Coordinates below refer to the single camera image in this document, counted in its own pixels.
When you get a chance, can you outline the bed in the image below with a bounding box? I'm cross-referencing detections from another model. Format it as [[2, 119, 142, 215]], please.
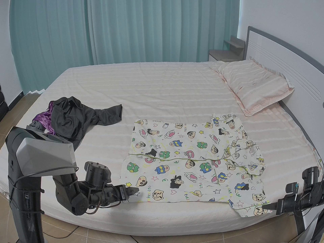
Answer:
[[0, 25, 324, 237]]

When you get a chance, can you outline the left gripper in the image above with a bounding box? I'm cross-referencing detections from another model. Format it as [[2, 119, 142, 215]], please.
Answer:
[[109, 184, 140, 202]]

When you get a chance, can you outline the white printed pyjama top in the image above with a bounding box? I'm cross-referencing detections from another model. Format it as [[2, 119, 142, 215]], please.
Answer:
[[119, 113, 271, 218]]

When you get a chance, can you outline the blue-green curtain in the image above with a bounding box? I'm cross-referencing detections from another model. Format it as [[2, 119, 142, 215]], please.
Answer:
[[87, 0, 241, 65], [10, 0, 95, 96]]

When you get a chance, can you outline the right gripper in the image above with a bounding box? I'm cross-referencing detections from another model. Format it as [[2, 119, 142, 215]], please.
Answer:
[[262, 195, 304, 215]]

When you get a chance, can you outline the black garment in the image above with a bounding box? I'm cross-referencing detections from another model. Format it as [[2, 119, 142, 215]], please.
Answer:
[[49, 96, 123, 149]]

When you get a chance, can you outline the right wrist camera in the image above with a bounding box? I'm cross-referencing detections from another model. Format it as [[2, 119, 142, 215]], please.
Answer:
[[286, 182, 300, 196]]

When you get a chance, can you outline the grey bedside table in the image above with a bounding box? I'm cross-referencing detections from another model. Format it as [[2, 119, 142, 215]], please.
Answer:
[[209, 36, 246, 61]]

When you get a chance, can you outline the pale pink striped pillow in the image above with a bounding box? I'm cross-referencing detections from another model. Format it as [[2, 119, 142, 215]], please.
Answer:
[[210, 57, 295, 117]]

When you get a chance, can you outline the black chair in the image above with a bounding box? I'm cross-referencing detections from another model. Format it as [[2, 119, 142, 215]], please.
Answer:
[[0, 85, 6, 118]]

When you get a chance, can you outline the purple garment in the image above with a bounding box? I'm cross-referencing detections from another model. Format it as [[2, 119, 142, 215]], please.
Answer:
[[30, 102, 56, 134]]

